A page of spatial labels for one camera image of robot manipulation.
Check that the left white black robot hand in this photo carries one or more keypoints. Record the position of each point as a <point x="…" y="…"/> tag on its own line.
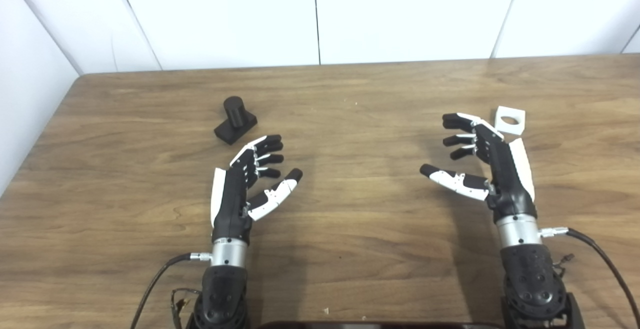
<point x="231" y="204"/>

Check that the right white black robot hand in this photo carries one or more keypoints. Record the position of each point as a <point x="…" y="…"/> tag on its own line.
<point x="507" y="184"/>

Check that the white square piece with hole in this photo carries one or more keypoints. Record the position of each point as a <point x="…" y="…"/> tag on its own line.
<point x="517" y="128"/>

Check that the black peg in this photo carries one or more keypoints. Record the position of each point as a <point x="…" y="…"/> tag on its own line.
<point x="234" y="119"/>

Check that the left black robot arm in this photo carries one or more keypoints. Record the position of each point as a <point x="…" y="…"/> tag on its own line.
<point x="222" y="294"/>

